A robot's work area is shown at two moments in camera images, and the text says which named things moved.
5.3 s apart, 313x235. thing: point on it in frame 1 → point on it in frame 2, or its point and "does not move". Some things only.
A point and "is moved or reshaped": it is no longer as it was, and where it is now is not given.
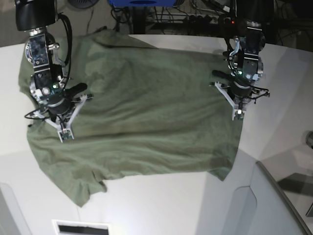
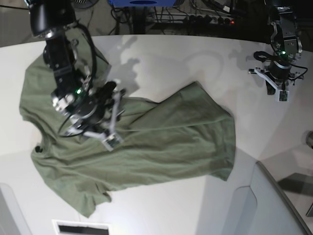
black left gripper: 60,104 → 92,111
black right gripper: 239,87 → 278,71
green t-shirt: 152,109 is moved or reshaped
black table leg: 139,20 does not move
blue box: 143,3 does not move
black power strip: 207,20 does not move
